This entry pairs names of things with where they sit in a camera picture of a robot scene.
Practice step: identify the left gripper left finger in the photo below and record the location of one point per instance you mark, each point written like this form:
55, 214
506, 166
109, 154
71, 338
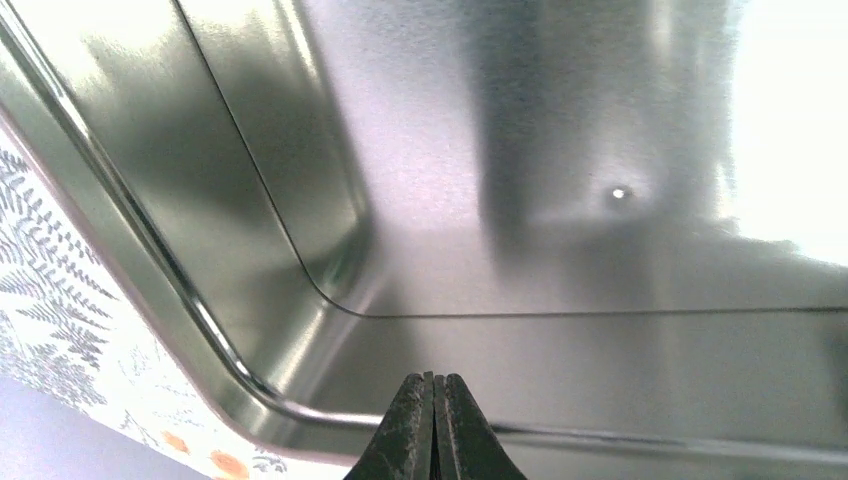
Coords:
402, 445

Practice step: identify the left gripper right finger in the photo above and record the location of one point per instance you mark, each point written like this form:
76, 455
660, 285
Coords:
464, 444

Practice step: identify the metal tin of chess pieces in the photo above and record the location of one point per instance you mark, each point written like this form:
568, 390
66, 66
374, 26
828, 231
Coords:
623, 223

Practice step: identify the floral patterned table mat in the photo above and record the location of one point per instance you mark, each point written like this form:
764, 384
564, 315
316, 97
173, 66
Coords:
68, 330

